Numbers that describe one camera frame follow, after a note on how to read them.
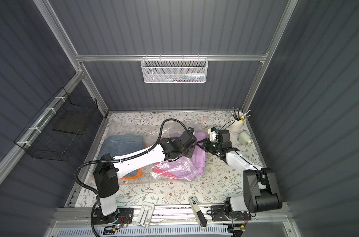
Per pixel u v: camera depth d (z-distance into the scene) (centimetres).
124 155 50
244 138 96
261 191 43
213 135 83
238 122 102
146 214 72
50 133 71
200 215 71
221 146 70
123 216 72
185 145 61
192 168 77
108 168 51
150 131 108
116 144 94
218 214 73
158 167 79
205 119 113
